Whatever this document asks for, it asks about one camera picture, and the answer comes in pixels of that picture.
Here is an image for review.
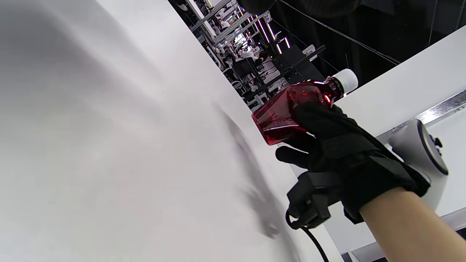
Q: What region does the person's right hand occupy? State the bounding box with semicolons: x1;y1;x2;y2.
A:
275;101;431;224

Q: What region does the person's left hand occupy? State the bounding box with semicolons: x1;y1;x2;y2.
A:
237;0;278;16

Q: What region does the red plastic bottle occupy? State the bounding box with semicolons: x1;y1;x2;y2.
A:
251;68;359;146

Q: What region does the person's right forearm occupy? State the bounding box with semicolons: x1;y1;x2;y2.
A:
359;187;466;262

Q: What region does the metal shelving rack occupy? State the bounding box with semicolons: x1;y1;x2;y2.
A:
175;0;292;110

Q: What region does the white controller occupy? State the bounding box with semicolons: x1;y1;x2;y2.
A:
387;119;449;212

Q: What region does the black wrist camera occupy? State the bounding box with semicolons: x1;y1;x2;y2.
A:
287;171;343;230

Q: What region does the black camera cable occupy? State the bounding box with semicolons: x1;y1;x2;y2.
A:
285;209;330;262

